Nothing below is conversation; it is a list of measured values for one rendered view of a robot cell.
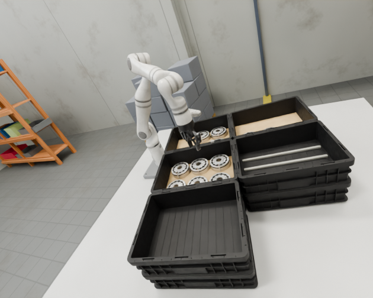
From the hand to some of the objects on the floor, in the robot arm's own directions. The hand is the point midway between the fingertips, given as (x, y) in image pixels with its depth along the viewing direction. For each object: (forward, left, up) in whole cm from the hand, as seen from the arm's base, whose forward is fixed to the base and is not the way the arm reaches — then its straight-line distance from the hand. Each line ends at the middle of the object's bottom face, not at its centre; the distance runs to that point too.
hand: (193, 145), depth 95 cm
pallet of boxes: (-129, +170, -100) cm, 236 cm away
